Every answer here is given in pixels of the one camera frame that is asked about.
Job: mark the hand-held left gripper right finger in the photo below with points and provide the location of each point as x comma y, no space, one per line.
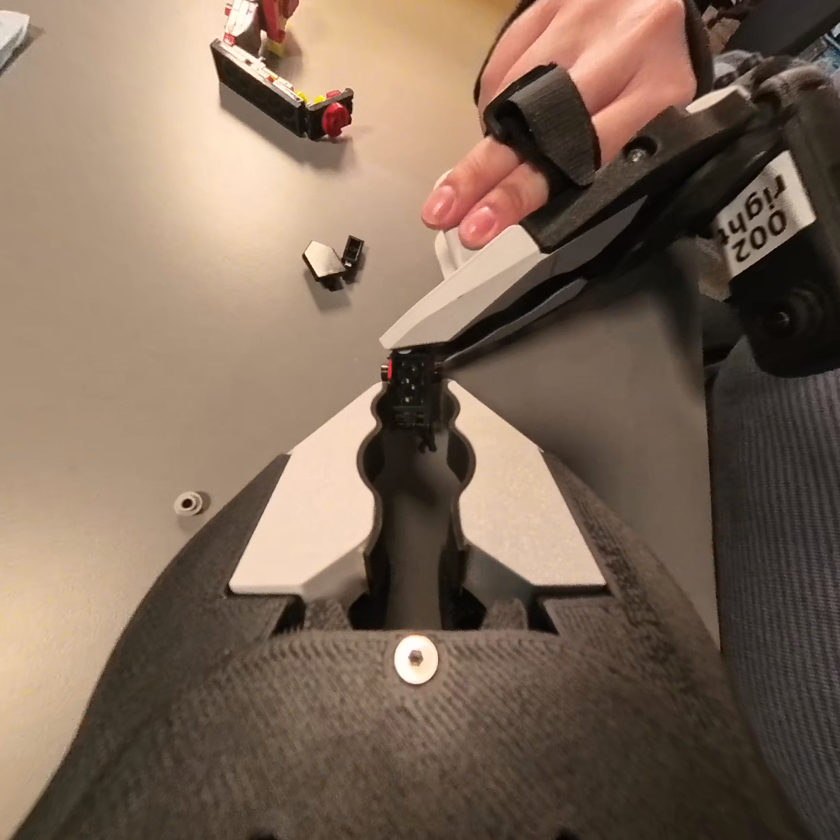
525,525

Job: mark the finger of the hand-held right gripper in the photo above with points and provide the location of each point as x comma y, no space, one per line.
558,298
472,289

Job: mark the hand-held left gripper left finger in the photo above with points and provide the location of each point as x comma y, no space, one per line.
308,525

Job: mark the small black lego assembly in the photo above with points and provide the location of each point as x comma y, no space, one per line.
410,387

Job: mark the small grey round lego stud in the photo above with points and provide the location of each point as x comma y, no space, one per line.
190,504

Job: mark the small black lego brick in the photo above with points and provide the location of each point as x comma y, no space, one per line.
354,248

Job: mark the black angled lego tile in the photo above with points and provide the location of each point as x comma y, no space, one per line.
320,261

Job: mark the long black lego chassis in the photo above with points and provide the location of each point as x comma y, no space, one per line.
262,85

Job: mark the person's right hand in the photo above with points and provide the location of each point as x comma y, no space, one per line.
623,65

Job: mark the open instruction booklet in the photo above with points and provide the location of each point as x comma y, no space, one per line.
10,36

